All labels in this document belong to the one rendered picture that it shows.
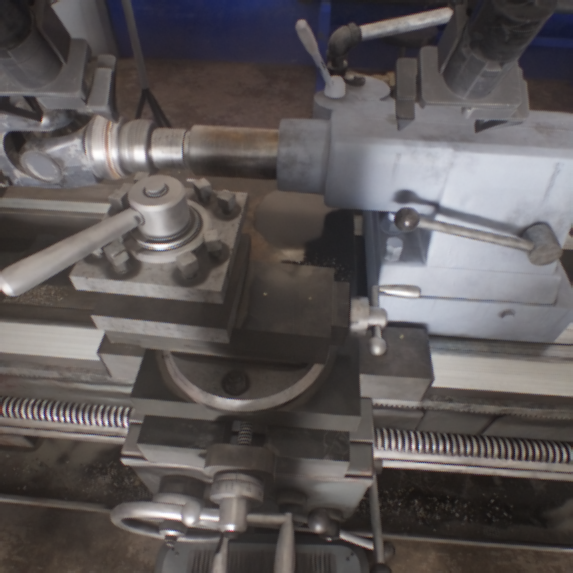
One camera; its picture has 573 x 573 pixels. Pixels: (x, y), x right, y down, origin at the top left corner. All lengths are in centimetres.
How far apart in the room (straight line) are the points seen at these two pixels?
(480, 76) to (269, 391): 43
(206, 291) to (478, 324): 51
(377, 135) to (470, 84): 19
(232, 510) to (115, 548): 99
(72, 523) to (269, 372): 113
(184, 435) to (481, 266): 52
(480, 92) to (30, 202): 96
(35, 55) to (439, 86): 40
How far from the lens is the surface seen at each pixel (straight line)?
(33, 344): 88
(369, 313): 59
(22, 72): 53
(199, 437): 66
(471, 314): 79
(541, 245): 71
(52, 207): 113
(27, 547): 167
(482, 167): 67
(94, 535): 160
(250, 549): 124
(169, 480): 81
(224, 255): 49
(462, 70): 49
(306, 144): 67
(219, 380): 61
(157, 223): 48
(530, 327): 85
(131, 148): 73
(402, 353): 74
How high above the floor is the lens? 148
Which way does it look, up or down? 50 degrees down
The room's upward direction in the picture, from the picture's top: 1 degrees clockwise
